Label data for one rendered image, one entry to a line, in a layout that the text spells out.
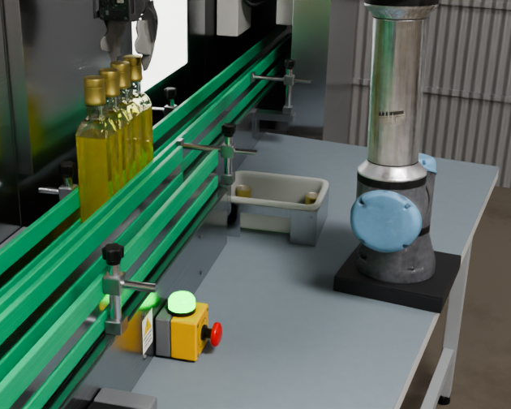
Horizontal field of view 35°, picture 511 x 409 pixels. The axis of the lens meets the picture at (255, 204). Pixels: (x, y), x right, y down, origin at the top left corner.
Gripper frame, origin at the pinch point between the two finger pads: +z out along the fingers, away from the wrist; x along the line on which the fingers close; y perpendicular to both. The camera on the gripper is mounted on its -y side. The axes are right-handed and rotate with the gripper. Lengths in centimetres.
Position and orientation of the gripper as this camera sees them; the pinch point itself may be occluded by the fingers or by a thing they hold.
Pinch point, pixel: (131, 61)
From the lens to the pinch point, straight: 153.8
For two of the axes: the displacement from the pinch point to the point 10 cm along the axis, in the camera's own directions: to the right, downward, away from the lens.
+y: -3.2, 3.5, -8.8
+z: -0.3, 9.3, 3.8
